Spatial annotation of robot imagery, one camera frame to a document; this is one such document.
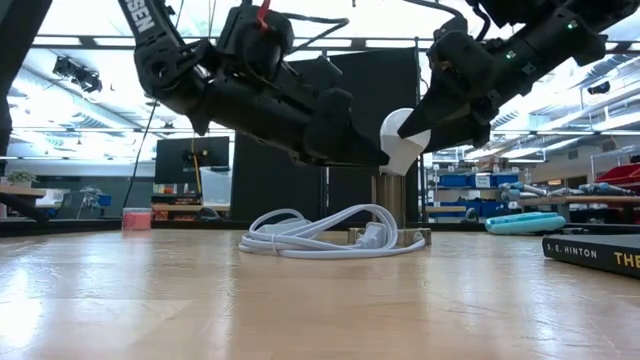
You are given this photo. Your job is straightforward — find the green potted plant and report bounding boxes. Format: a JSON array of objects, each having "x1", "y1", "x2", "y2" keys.
[{"x1": 5, "y1": 169, "x2": 37, "y2": 189}]

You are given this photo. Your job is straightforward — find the black ceiling-mounted camera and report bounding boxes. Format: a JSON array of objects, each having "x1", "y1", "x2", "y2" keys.
[{"x1": 52, "y1": 55, "x2": 104, "y2": 94}]

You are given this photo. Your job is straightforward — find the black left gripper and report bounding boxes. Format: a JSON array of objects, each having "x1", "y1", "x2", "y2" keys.
[{"x1": 189, "y1": 74, "x2": 391, "y2": 167}]

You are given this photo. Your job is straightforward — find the wooden workbench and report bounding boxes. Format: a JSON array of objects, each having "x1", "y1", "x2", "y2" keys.
[{"x1": 519, "y1": 195, "x2": 640, "y2": 207}]

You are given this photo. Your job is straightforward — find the black overhead frame beam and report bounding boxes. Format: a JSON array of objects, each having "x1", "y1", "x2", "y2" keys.
[{"x1": 29, "y1": 34, "x2": 640, "y2": 54}]

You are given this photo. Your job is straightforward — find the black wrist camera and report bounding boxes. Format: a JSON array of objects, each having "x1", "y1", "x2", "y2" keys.
[
  {"x1": 287, "y1": 53, "x2": 347, "y2": 99},
  {"x1": 432, "y1": 14, "x2": 471, "y2": 49}
]

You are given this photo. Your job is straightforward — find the teal tray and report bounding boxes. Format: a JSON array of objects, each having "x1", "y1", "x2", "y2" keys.
[{"x1": 483, "y1": 211, "x2": 567, "y2": 236}]

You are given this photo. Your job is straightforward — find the small pink cup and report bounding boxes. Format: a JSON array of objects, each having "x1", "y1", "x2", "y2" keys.
[{"x1": 122, "y1": 207, "x2": 153, "y2": 232}]

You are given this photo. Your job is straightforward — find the black computer monitor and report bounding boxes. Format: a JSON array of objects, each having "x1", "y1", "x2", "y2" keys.
[{"x1": 154, "y1": 135, "x2": 231, "y2": 185}]

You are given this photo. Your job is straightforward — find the brass lamp base with socket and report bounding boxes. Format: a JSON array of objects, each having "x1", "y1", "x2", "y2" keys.
[{"x1": 348, "y1": 172, "x2": 432, "y2": 247}]

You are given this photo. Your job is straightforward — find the wooden side table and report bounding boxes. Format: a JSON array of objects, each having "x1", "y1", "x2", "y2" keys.
[{"x1": 0, "y1": 184, "x2": 56, "y2": 224}]

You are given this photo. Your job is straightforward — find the red storage bin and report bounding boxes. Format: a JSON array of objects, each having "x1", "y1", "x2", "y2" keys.
[{"x1": 594, "y1": 163, "x2": 640, "y2": 189}]

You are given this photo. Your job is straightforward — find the black Outsiders paperback book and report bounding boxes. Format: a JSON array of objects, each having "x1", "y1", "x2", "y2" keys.
[{"x1": 542, "y1": 233, "x2": 640, "y2": 280}]

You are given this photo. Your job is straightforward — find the black hanging cable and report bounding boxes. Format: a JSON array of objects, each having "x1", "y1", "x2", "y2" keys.
[{"x1": 122, "y1": 99, "x2": 159, "y2": 209}]

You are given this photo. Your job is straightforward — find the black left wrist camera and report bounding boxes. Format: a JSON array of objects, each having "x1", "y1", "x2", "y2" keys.
[{"x1": 287, "y1": 53, "x2": 347, "y2": 99}]

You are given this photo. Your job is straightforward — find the thin left wrist camera cable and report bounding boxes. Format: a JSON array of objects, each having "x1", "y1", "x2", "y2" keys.
[{"x1": 279, "y1": 12, "x2": 351, "y2": 51}]

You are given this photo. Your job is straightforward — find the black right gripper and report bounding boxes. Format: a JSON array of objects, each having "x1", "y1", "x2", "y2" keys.
[{"x1": 397, "y1": 30, "x2": 531, "y2": 153}]

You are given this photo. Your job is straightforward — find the translucent plastic storage bin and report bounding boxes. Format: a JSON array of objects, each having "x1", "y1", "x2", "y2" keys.
[{"x1": 199, "y1": 167, "x2": 234, "y2": 205}]

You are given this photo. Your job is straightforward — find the white lightbulb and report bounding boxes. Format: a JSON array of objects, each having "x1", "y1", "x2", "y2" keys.
[{"x1": 378, "y1": 107, "x2": 432, "y2": 177}]

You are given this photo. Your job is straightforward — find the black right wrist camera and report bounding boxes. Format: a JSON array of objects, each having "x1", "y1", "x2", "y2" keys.
[{"x1": 432, "y1": 14, "x2": 471, "y2": 49}]

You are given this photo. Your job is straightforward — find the blue storage bin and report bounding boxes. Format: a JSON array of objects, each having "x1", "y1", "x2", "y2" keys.
[
  {"x1": 439, "y1": 173, "x2": 475, "y2": 189},
  {"x1": 492, "y1": 173, "x2": 521, "y2": 189}
]

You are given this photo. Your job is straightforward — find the white power cord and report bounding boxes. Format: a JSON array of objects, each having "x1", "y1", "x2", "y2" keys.
[{"x1": 238, "y1": 203, "x2": 427, "y2": 260}]

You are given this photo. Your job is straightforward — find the black right arm cable loop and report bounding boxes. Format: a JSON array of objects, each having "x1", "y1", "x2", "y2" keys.
[{"x1": 403, "y1": 0, "x2": 490, "y2": 42}]

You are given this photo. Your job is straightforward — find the red zip tie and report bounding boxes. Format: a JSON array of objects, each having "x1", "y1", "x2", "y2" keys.
[{"x1": 256, "y1": 0, "x2": 272, "y2": 31}]

